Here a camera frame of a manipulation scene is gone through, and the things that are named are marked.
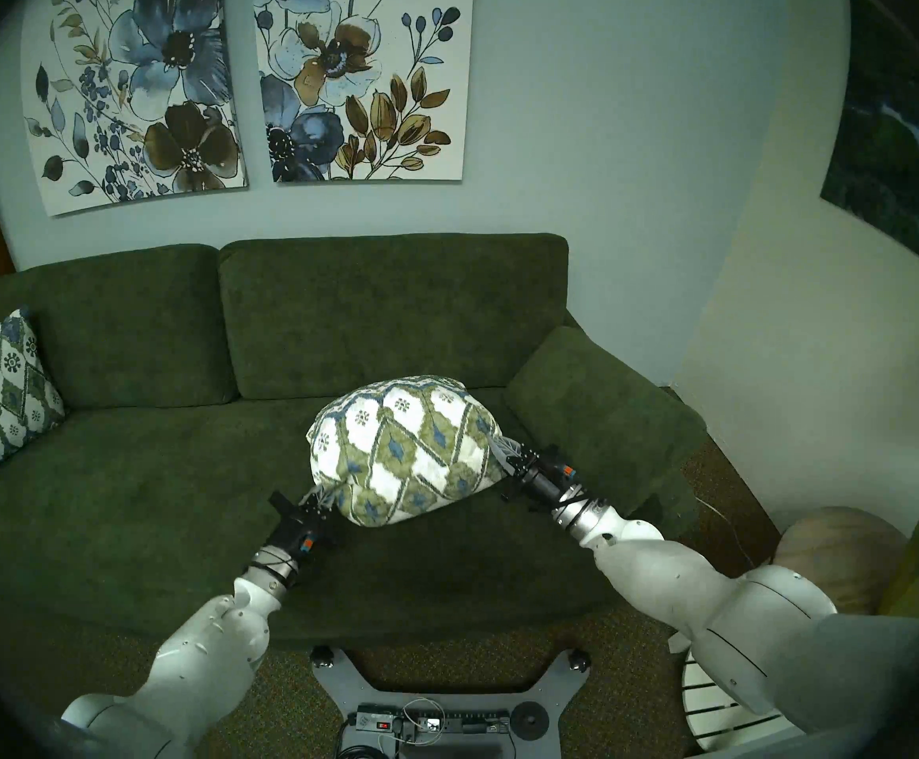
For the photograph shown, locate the floral canvas with blue flowers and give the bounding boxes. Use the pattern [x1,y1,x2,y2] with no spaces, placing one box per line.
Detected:
[21,0,249,218]

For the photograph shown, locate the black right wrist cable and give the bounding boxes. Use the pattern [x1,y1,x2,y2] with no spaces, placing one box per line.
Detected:
[546,485,596,523]

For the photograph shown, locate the waterfall landscape wall poster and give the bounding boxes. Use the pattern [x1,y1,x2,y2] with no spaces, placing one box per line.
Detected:
[821,0,919,288]

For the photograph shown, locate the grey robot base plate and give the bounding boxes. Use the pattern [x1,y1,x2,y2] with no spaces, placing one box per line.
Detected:
[309,645,593,759]

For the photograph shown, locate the white thin base cable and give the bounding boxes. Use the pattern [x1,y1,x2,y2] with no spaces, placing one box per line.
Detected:
[400,698,444,742]

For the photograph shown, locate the green white patterned cushion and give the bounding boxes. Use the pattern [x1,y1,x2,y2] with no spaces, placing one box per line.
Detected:
[307,376,505,527]
[0,307,67,481]

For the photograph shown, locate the black power strip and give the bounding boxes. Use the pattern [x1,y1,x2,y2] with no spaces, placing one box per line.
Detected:
[357,706,511,738]

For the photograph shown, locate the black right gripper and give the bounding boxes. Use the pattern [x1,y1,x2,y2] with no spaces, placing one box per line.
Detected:
[491,435,585,505]

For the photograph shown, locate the round wooden side table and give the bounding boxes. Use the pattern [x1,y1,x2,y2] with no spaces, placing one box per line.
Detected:
[772,506,911,616]

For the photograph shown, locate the dark green fabric sofa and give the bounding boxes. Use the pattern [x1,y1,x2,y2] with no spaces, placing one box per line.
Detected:
[0,233,709,651]

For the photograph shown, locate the floral canvas with brown leaves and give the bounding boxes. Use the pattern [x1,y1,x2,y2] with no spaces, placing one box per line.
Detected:
[252,0,476,185]

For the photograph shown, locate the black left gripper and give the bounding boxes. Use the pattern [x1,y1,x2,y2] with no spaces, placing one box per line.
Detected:
[268,487,348,565]

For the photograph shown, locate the thin light floor cable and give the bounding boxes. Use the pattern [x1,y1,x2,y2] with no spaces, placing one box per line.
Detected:
[693,493,778,562]

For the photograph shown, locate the white slatted stool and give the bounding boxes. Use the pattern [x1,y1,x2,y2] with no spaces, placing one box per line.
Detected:
[669,631,784,754]

